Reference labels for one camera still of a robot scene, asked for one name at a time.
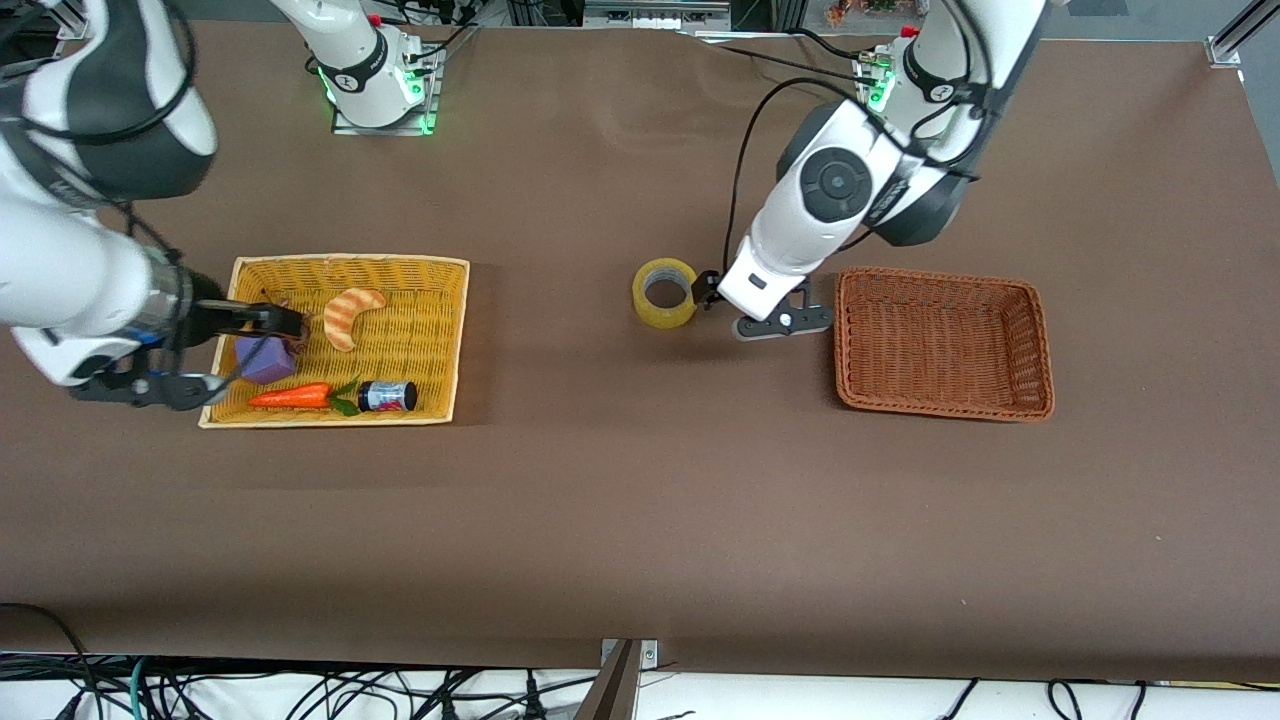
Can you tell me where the clear yellowish tape roll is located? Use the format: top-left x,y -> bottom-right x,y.
632,257 -> 699,329

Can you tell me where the purple cube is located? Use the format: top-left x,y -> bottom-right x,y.
234,335 -> 299,386

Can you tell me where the brown toy figure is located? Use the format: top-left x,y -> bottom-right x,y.
262,290 -> 315,355

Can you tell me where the orange toy carrot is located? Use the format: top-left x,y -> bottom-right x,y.
247,378 -> 363,418

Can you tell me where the striped toy croissant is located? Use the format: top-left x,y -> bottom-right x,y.
322,287 -> 388,353

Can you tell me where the small jar black lid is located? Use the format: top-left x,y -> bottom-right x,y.
357,379 -> 419,414

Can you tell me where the yellow wicker basket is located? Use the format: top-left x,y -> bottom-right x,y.
198,254 -> 471,430

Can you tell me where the brown wicker basket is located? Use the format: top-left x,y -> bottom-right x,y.
833,265 -> 1056,423

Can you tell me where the grey control box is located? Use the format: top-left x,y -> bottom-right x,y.
583,0 -> 733,31

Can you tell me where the orange background object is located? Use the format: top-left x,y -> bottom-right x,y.
825,0 -> 906,23

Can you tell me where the grey metal beam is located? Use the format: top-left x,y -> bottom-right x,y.
577,640 -> 643,720

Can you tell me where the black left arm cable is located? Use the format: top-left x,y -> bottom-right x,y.
722,78 -> 873,273

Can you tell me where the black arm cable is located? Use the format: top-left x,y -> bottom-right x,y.
0,0 -> 197,291
722,78 -> 873,273

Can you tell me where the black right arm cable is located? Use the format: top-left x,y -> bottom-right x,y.
0,0 -> 197,291

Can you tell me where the long black table cable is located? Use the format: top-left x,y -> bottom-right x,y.
712,42 -> 869,85

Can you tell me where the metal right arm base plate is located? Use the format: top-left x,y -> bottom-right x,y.
332,40 -> 442,136

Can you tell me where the short black table cable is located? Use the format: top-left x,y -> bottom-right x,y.
788,27 -> 866,63

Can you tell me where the aluminium frame rail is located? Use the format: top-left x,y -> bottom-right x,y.
1205,0 -> 1280,67
40,0 -> 96,41

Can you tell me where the black base cable bundle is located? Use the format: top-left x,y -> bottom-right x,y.
385,0 -> 483,73

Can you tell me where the thick black floor cable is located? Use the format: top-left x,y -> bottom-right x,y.
0,603 -> 101,720

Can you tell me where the silver table edge bracket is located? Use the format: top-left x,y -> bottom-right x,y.
600,638 -> 659,671

